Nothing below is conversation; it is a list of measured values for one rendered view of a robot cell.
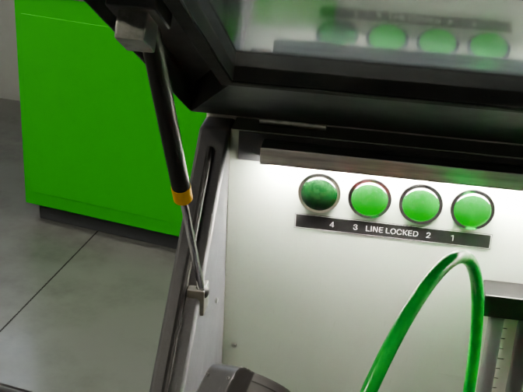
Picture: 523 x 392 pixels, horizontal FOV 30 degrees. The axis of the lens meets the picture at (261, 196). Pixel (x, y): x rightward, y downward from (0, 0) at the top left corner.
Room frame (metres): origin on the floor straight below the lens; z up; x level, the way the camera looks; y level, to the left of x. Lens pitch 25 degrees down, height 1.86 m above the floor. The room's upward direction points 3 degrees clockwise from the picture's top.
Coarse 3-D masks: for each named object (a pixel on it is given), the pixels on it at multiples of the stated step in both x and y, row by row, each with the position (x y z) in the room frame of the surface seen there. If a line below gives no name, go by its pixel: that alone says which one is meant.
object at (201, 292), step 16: (160, 32) 0.78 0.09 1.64; (160, 48) 0.78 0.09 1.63; (160, 64) 0.78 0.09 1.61; (160, 80) 0.79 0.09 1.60; (160, 96) 0.80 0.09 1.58; (160, 112) 0.81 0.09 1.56; (160, 128) 0.82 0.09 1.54; (176, 128) 0.82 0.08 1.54; (176, 144) 0.82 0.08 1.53; (176, 160) 0.83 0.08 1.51; (176, 176) 0.84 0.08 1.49; (176, 192) 0.85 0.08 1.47; (192, 240) 0.89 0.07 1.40; (192, 256) 0.90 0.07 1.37; (192, 288) 0.93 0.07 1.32; (208, 288) 0.93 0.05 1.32; (208, 304) 0.95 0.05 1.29
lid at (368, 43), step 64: (128, 0) 0.73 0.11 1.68; (192, 0) 0.74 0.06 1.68; (256, 0) 0.73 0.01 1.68; (320, 0) 0.72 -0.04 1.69; (384, 0) 0.70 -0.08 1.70; (448, 0) 0.68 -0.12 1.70; (512, 0) 0.67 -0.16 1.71; (192, 64) 1.04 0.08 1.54; (256, 64) 0.92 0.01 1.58; (320, 64) 0.89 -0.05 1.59; (384, 64) 0.86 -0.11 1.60; (448, 64) 0.84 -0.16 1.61; (512, 64) 0.81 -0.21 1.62; (320, 128) 1.08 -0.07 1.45; (384, 128) 1.07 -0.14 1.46; (448, 128) 1.02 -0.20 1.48; (512, 128) 0.98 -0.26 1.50
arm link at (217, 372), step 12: (216, 372) 0.64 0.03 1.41; (228, 372) 0.63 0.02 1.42; (240, 372) 0.63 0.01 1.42; (252, 372) 0.63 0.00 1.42; (204, 384) 0.64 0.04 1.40; (216, 384) 0.63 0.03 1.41; (228, 384) 0.62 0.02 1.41; (240, 384) 0.62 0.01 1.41; (252, 384) 0.63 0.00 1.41; (264, 384) 0.63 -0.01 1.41; (276, 384) 0.63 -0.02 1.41
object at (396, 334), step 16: (448, 256) 0.83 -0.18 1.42; (464, 256) 0.85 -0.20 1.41; (432, 272) 0.80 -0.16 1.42; (480, 272) 0.90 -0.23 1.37; (416, 288) 0.78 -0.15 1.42; (432, 288) 0.78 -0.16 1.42; (480, 288) 0.92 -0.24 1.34; (416, 304) 0.76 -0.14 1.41; (480, 304) 0.93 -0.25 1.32; (400, 320) 0.74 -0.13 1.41; (480, 320) 0.93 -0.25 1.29; (400, 336) 0.73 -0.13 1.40; (480, 336) 0.94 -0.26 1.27; (384, 352) 0.71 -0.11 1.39; (384, 368) 0.70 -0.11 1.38; (368, 384) 0.69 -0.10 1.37; (464, 384) 0.95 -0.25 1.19
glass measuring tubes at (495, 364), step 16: (496, 288) 1.01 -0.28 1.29; (512, 288) 1.01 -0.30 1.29; (496, 304) 0.99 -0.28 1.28; (512, 304) 0.99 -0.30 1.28; (496, 320) 1.00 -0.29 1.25; (512, 320) 1.02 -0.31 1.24; (496, 336) 1.00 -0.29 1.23; (512, 336) 1.02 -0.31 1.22; (480, 352) 1.02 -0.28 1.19; (496, 352) 1.00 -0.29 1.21; (512, 352) 1.00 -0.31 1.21; (480, 368) 1.01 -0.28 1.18; (496, 368) 1.02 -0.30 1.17; (512, 368) 1.00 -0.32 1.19; (480, 384) 1.00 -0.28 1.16; (496, 384) 1.02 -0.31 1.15; (512, 384) 1.00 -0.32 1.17
